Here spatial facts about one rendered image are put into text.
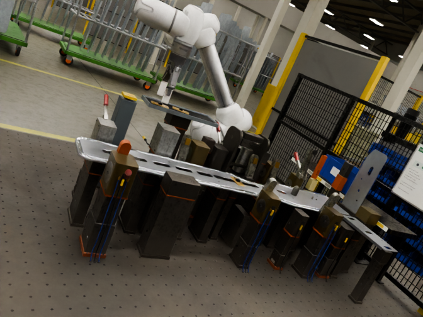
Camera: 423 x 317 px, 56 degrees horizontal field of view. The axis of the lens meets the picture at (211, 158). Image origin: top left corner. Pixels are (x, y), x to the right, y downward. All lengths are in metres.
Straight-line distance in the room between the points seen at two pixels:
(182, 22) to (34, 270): 1.11
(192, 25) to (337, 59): 2.97
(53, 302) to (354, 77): 3.68
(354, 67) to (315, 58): 0.58
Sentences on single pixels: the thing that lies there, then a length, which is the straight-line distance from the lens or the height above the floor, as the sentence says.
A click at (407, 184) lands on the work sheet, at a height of 1.23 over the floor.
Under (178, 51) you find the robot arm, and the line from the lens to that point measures 1.79.
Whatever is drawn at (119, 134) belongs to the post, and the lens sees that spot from 1.85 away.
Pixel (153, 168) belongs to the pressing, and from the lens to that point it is 1.54.
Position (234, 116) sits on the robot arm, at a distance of 2.43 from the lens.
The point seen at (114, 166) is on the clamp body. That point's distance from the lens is 1.31.
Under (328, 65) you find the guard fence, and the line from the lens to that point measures 4.63.
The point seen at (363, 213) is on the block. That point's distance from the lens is 2.18.
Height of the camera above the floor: 1.52
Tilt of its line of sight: 15 degrees down
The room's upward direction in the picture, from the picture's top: 24 degrees clockwise
